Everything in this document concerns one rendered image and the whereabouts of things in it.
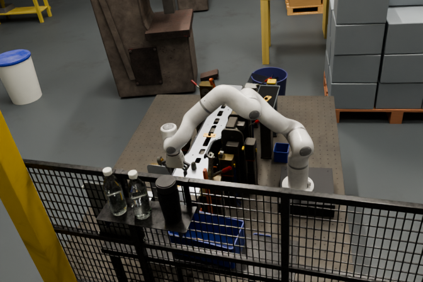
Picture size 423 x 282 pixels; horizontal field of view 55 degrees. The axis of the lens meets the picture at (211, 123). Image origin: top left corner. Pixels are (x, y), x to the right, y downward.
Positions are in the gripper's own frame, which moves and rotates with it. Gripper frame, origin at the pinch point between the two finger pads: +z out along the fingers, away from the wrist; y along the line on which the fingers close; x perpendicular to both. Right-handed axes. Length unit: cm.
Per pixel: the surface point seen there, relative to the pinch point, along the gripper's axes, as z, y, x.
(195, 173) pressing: 6.2, -6.9, -8.4
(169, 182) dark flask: -55, -29, 65
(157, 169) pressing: -25.4, -3.7, 26.7
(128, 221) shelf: -37, -11, 69
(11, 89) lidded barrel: 77, 325, -215
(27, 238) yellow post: -15, 44, 68
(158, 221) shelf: -37, -23, 67
